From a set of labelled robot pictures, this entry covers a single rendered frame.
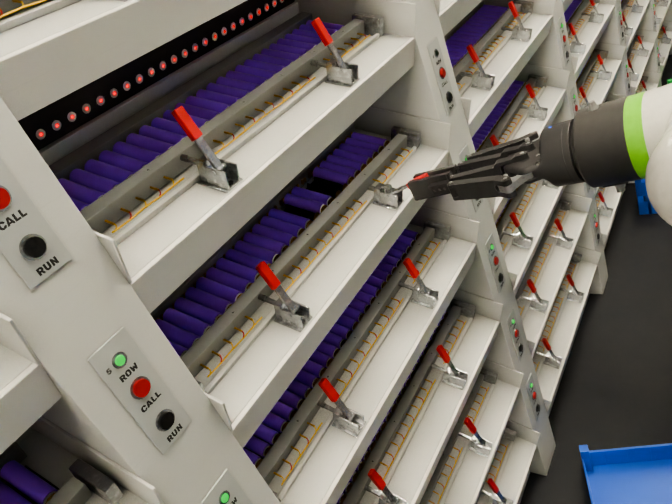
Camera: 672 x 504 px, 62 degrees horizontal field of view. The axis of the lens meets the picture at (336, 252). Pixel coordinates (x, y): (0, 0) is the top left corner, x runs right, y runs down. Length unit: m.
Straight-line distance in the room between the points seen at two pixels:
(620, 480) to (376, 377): 0.84
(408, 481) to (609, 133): 0.61
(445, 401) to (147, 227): 0.67
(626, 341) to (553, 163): 1.22
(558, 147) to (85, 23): 0.50
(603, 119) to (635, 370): 1.19
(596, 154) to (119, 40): 0.49
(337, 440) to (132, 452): 0.34
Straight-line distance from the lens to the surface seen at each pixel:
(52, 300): 0.49
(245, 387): 0.65
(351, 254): 0.78
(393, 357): 0.89
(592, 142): 0.68
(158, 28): 0.59
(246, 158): 0.65
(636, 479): 1.57
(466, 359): 1.13
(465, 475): 1.21
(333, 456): 0.80
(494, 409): 1.30
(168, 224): 0.58
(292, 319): 0.68
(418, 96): 0.98
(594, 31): 2.08
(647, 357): 1.82
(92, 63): 0.54
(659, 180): 0.54
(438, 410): 1.06
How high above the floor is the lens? 1.30
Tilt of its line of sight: 28 degrees down
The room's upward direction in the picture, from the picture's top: 24 degrees counter-clockwise
